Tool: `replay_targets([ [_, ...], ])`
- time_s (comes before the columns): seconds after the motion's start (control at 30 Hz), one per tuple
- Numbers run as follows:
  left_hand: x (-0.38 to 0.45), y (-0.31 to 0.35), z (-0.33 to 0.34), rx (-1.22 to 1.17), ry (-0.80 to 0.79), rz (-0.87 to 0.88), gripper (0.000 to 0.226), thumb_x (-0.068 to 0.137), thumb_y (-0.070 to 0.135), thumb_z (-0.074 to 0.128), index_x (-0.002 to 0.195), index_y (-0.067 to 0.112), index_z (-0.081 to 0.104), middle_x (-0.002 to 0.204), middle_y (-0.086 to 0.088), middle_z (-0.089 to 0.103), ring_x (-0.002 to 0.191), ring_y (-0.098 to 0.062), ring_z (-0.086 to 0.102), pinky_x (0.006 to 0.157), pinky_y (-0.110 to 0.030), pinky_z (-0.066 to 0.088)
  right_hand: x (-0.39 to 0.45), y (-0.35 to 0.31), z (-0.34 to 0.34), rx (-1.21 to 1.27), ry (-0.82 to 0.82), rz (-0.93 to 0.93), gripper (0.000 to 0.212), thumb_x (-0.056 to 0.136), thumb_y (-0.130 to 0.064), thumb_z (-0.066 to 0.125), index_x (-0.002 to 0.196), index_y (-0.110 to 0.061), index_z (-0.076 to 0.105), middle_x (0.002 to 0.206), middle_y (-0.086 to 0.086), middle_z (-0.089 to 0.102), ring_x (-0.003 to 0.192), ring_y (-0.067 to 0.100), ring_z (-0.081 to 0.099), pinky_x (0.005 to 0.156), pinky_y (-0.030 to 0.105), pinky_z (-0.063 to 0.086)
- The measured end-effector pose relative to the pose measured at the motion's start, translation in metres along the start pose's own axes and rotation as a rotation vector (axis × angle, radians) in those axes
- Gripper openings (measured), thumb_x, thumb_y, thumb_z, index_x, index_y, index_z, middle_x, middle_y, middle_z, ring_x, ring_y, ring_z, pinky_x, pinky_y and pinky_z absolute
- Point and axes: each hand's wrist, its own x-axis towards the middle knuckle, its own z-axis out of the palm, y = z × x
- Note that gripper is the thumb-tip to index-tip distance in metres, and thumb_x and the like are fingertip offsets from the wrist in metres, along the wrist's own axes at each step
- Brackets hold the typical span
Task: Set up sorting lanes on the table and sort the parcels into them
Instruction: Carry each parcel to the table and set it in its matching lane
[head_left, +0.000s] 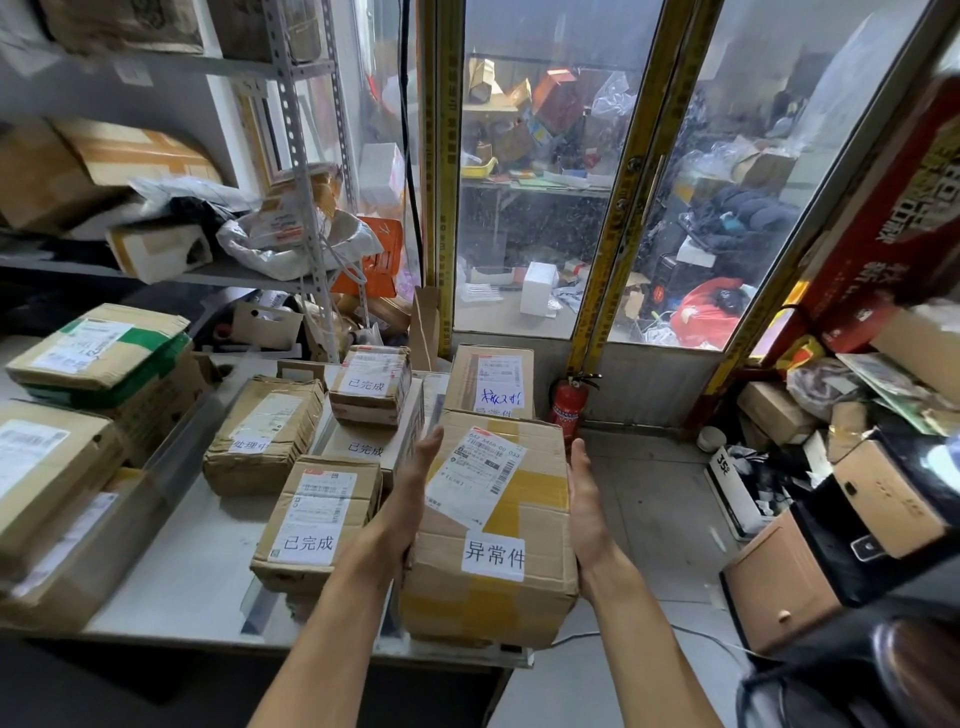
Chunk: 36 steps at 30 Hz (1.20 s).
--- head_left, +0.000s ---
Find person's left hand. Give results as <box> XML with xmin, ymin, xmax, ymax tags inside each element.
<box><xmin>358</xmin><ymin>425</ymin><xmax>445</xmax><ymax>583</ymax></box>

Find person's right hand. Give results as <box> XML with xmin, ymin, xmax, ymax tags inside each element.
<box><xmin>567</xmin><ymin>438</ymin><xmax>629</xmax><ymax>601</ymax></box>

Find narrow box with label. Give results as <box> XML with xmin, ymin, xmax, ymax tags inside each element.
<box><xmin>443</xmin><ymin>344</ymin><xmax>536</xmax><ymax>421</ymax></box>

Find brown parcel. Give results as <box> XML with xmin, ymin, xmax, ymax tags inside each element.
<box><xmin>202</xmin><ymin>374</ymin><xmax>328</xmax><ymax>498</ymax></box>

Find brown cardboard sign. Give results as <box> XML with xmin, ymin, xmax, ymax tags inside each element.
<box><xmin>275</xmin><ymin>358</ymin><xmax>331</xmax><ymax>388</ymax></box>

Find green-taped cardboard box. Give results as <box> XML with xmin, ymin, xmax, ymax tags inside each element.
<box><xmin>5</xmin><ymin>303</ymin><xmax>193</xmax><ymax>410</ymax></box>

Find person's right forearm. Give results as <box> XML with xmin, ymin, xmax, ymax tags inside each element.
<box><xmin>581</xmin><ymin>554</ymin><xmax>725</xmax><ymax>728</ymax></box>

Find person's left forearm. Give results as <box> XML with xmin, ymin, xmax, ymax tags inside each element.
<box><xmin>247</xmin><ymin>547</ymin><xmax>406</xmax><ymax>728</ymax></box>

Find red fire extinguisher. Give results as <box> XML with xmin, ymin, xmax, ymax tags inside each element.
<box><xmin>551</xmin><ymin>372</ymin><xmax>603</xmax><ymax>444</ymax></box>

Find black white shoe box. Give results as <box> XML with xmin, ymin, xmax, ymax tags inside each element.
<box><xmin>704</xmin><ymin>431</ymin><xmax>834</xmax><ymax>541</ymax></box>

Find tall narrow cardboard piece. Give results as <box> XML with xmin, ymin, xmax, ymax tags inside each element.
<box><xmin>408</xmin><ymin>284</ymin><xmax>442</xmax><ymax>373</ymax></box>

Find brown cardboard floor box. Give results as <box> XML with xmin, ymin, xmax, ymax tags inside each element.
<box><xmin>719</xmin><ymin>509</ymin><xmax>849</xmax><ymax>658</ymax></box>

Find plain cardboard box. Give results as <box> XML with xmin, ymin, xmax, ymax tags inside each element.
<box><xmin>737</xmin><ymin>380</ymin><xmax>819</xmax><ymax>448</ymax></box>

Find open cardboard box outdoors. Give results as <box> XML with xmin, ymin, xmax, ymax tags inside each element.
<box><xmin>618</xmin><ymin>273</ymin><xmax>654</xmax><ymax>324</ymax></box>

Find beige storage basket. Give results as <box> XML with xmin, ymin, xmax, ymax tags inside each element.
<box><xmin>230</xmin><ymin>299</ymin><xmax>305</xmax><ymax>352</ymax></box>

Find red cloth heap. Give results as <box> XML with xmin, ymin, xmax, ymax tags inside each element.
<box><xmin>669</xmin><ymin>277</ymin><xmax>751</xmax><ymax>352</ymax></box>

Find white box outdoors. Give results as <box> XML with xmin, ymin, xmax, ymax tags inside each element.
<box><xmin>519</xmin><ymin>260</ymin><xmax>560</xmax><ymax>318</ymax></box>

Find orange paper bag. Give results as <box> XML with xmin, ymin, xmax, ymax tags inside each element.
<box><xmin>332</xmin><ymin>215</ymin><xmax>406</xmax><ymax>299</ymax></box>

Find white woven sack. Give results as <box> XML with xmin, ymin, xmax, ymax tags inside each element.
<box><xmin>217</xmin><ymin>209</ymin><xmax>384</xmax><ymax>283</ymax></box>

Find orange white wrapped bundle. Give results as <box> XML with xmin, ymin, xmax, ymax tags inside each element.
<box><xmin>247</xmin><ymin>164</ymin><xmax>339</xmax><ymax>249</ymax></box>

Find white foam box yellow tape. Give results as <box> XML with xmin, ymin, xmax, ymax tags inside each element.
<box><xmin>107</xmin><ymin>221</ymin><xmax>215</xmax><ymax>285</ymax></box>

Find black plastic bag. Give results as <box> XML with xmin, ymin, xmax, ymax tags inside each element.
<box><xmin>168</xmin><ymin>198</ymin><xmax>234</xmax><ymax>234</ymax></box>

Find grey metal shelf rack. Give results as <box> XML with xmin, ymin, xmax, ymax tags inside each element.
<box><xmin>0</xmin><ymin>0</ymin><xmax>358</xmax><ymax>361</ymax></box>

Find tall red box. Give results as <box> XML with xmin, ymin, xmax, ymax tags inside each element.
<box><xmin>764</xmin><ymin>74</ymin><xmax>960</xmax><ymax>361</ymax></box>

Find large yellow-taped cardboard box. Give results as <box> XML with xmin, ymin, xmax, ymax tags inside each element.
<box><xmin>0</xmin><ymin>116</ymin><xmax>223</xmax><ymax>234</ymax></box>

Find cardboard box on rack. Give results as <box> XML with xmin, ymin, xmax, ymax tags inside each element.
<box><xmin>37</xmin><ymin>0</ymin><xmax>205</xmax><ymax>55</ymax></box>
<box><xmin>206</xmin><ymin>0</ymin><xmax>324</xmax><ymax>65</ymax></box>

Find white floor cable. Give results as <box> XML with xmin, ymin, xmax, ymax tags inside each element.
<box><xmin>551</xmin><ymin>622</ymin><xmax>759</xmax><ymax>661</ymax></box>

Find glass storefront with taped frame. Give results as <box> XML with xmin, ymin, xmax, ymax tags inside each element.
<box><xmin>359</xmin><ymin>0</ymin><xmax>960</xmax><ymax>391</ymax></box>

